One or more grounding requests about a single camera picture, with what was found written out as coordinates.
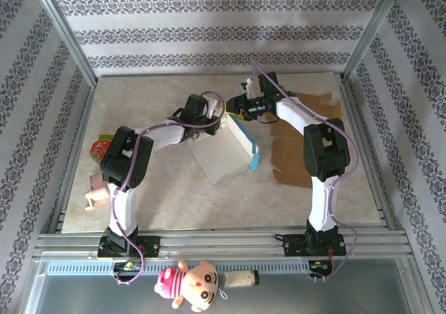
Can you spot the blue white paper box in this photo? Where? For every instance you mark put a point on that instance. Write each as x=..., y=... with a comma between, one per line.
x=223, y=154

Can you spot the brown cardboard box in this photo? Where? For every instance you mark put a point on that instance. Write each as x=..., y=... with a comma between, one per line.
x=289, y=154

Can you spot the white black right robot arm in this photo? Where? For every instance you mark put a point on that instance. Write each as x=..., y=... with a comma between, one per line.
x=322, y=202

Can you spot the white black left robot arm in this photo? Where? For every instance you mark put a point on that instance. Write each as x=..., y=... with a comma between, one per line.
x=123, y=206

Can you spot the small green packet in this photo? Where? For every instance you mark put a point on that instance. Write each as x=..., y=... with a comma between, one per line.
x=106, y=137

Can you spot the red round tin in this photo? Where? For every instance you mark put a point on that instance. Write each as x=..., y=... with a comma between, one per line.
x=99, y=150

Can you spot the pink plastic toy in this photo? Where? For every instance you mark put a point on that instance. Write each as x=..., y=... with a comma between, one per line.
x=99, y=188

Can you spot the beige cylinder black cap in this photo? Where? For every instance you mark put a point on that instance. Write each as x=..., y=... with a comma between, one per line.
x=238, y=279

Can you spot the pink plush doll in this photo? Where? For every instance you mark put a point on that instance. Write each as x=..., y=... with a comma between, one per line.
x=190, y=286

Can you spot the small circuit board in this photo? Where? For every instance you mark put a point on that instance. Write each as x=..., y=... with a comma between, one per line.
x=318, y=266
x=127, y=266

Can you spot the aluminium side rail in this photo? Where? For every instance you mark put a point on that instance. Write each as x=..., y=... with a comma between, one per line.
x=86, y=113
x=352, y=112

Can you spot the aluminium mounting rail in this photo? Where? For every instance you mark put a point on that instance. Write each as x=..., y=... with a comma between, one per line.
x=226, y=244

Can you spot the aluminium frame post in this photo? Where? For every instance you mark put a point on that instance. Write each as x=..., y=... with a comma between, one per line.
x=62, y=32
x=369, y=32

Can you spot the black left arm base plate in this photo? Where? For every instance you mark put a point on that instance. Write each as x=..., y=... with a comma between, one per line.
x=151, y=246

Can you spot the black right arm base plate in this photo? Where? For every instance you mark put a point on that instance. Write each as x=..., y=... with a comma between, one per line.
x=292, y=246

